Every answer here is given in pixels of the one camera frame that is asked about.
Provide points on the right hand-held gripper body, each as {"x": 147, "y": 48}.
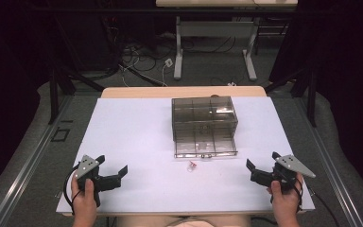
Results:
{"x": 291, "y": 164}

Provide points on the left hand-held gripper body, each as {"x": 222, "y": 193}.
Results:
{"x": 87, "y": 166}

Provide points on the small red and white item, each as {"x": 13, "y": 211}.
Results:
{"x": 191, "y": 165}

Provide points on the smoky clear plastic drawer cabinet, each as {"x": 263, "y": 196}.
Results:
{"x": 203, "y": 110}

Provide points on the person's left hand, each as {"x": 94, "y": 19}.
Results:
{"x": 83, "y": 201}

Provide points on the person's right hand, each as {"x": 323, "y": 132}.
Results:
{"x": 285, "y": 203}

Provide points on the white table mat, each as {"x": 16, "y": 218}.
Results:
{"x": 132, "y": 138}

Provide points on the black metal stand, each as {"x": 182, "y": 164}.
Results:
{"x": 311, "y": 97}
{"x": 54, "y": 94}

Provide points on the person's lap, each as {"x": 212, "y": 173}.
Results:
{"x": 182, "y": 221}

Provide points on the white plug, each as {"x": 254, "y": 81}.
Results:
{"x": 232, "y": 84}

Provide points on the wooden table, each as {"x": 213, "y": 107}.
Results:
{"x": 170, "y": 92}

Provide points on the dark curtain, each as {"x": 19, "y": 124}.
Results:
{"x": 343, "y": 63}
{"x": 19, "y": 47}

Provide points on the white power adapter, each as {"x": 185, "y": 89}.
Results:
{"x": 168, "y": 62}

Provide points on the metal floor rail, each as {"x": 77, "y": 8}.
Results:
{"x": 334, "y": 164}
{"x": 28, "y": 164}

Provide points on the white metal frame desk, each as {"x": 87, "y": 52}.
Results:
{"x": 214, "y": 30}

